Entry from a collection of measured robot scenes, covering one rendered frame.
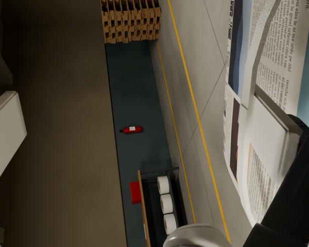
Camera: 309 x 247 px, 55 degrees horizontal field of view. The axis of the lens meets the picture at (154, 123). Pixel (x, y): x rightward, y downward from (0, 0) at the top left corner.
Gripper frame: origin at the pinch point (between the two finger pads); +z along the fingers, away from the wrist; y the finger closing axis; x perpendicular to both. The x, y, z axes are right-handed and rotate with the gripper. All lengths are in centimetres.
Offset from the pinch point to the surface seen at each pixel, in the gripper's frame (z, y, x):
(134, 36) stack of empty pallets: 702, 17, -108
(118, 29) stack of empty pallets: 686, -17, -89
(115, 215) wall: 503, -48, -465
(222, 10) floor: 321, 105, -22
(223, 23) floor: 315, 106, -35
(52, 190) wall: 551, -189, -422
